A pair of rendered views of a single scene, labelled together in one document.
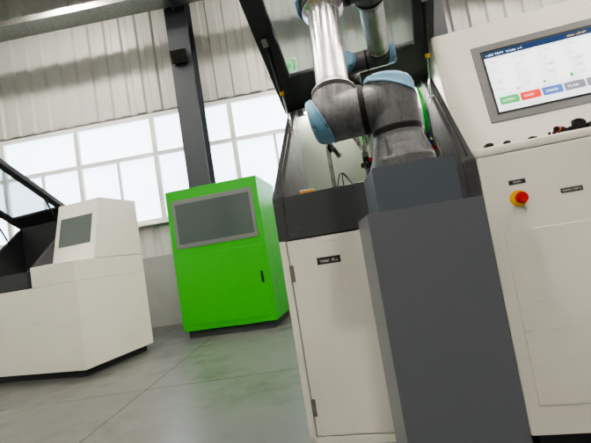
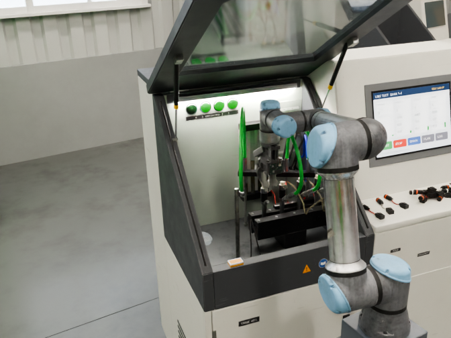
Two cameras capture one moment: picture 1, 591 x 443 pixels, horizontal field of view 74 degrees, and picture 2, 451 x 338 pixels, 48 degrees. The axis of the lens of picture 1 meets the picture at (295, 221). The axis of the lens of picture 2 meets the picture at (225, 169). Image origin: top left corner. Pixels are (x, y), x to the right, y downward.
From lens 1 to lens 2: 1.46 m
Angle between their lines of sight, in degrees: 42
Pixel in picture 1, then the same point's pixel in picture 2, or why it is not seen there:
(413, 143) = (406, 324)
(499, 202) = not seen: hidden behind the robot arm
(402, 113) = (403, 303)
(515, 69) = (394, 116)
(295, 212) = (225, 285)
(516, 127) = (385, 174)
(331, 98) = (358, 290)
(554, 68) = (419, 119)
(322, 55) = (347, 239)
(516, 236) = not seen: hidden behind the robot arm
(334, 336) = not seen: outside the picture
